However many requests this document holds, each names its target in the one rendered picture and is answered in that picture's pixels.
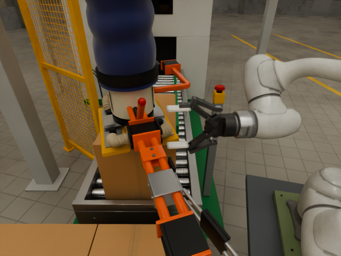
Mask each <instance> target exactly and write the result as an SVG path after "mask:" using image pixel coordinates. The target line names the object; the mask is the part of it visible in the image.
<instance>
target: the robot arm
mask: <svg viewBox="0 0 341 256"><path fill-rule="evenodd" d="M302 77H318V78H323V79H328V80H332V81H336V82H341V60H336V59H328V58H303V59H298V60H293V61H289V62H281V61H278V60H274V61H273V59H272V58H271V57H269V56H268V55H265V54H256V55H254V56H252V57H251V58H249V60H248V61H247V62H246V64H245V66H244V71H243V82H244V90H245V94H246V98H247V100H248V104H249V110H245V111H234V112H233V113H225V114H220V113H221V112H222V111H223V109H222V108H221V106H220V105H214V104H211V103H209V102H207V101H205V100H202V99H200V98H198V97H196V96H192V99H191V100H190V101H189V102H185V103H179V105H170V106H166V109H167V112H184V111H191V109H193V110H194V111H195V112H197V113H198V114H199V115H201V116H202V117H203V118H204V119H206V120H205V126H204V131H203V132H202V133H201V134H200V135H198V136H197V137H196V138H194V139H193V140H191V141H190V142H189V143H188V142H187V141H178V142H167V148H168V149H176V148H178V149H179V150H182V149H188V151H189V153H190V154H193V153H195V152H198V151H200V150H202V149H205V148H207V147H209V146H212V145H217V144H218V143H217V137H219V136H221V137H235V138H236V139H241V138H257V139H277V138H282V137H286V136H289V135H291V134H294V133H296V132H297V131H298V130H299V129H300V126H301V116H300V114H299V113H298V112H297V111H296V110H294V109H292V108H290V107H286V106H285V104H284V103H283V101H282V99H281V96H280V94H281V93H282V92H283V91H284V90H287V89H288V86H289V85H290V83H291V82H293V81H294V80H296V79H299V78H302ZM196 104H198V105H200V106H202V107H205V108H207V109H209V110H212V111H214V112H215V114H214V115H212V116H211V115H210V114H208V113H206V112H205V111H204V110H203V109H201V108H200V107H199V106H197V105H196ZM209 138H210V139H209ZM286 205H287V206H288V208H289V211H290V214H291V218H292V222H293V226H294V231H295V232H294V237H295V239H296V240H298V241H301V254H302V256H341V169H339V168H335V167H328V168H321V169H319V170H317V171H315V172H314V173H313V174H312V175H311V176H310V177H309V178H308V179H307V181H306V182H305V184H304V186H303V188H302V191H301V194H300V197H299V200H298V202H297V201H294V200H287V202H286Z"/></svg>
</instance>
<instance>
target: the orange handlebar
mask: <svg viewBox="0 0 341 256"><path fill-rule="evenodd" d="M171 72H172V73H173V74H174V75H175V76H176V77H177V78H178V79H179V80H180V81H181V83H182V84H175V85H167V86H160V87H154V93H160V92H167V91H174V90H181V89H188V88H189V87H190V82H189V81H188V80H187V79H186V78H185V77H184V76H183V75H182V74H181V73H180V72H179V71H178V70H177V69H176V68H171ZM127 112H128V116H129V119H130V121H131V120H136V117H135V114H134V111H133V108H132V107H131V106H128V107H127ZM144 118H148V116H147V114H146V111H144ZM151 144H152V147H147V148H146V146H145V142H144V141H143V140H139V141H138V142H137V145H138V148H139V151H140V155H141V160H142V164H143V167H144V169H145V171H146V175H148V174H150V173H154V172H155V171H154V168H153V167H158V166H160V167H161V169H162V170H166V169H170V166H169V164H168V162H167V160H166V154H165V152H164V150H163V147H162V145H160V144H159V141H158V139H157V138H155V137H154V138H152V139H151ZM173 200H174V203H175V205H176V208H177V210H178V213H179V214H181V213H185V212H188V211H189V209H188V207H187V205H186V203H185V200H184V198H183V196H182V194H181V193H175V194H174V195H173ZM155 205H156V208H157V211H158V215H159V218H160V220H161V219H165V218H168V217H170V214H169V211H168V208H167V206H166V203H165V200H164V198H163V197H160V198H157V199H156V200H155Z"/></svg>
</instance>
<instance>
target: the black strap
mask: <svg viewBox="0 0 341 256"><path fill-rule="evenodd" d="M95 71H96V76H97V80H98V81H99V82H100V83H101V84H103V85H106V86H110V87H117V88H129V87H137V86H141V85H145V84H148V83H150V82H152V81H154V80H155V79H156V78H157V77H158V75H159V73H161V68H160V63H159V62H158V61H157V60H156V62H155V66H154V68H152V69H151V70H148V71H146V72H143V73H139V74H134V75H127V76H112V75H106V74H103V73H101V72H99V70H98V68H97V66H96V68H95Z"/></svg>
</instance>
